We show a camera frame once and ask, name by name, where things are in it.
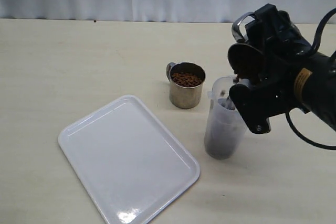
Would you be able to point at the white plastic tray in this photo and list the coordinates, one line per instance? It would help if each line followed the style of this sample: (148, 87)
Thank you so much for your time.
(131, 166)

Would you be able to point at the clear plastic container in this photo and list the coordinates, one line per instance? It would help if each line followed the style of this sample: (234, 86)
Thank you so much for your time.
(225, 127)

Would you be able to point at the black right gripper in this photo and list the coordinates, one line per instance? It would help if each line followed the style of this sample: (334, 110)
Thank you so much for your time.
(289, 78)

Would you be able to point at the steel cup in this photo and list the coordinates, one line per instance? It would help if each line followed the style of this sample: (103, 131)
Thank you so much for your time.
(245, 60)
(186, 83)

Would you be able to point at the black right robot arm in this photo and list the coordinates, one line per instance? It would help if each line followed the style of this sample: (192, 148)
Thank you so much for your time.
(326, 76)

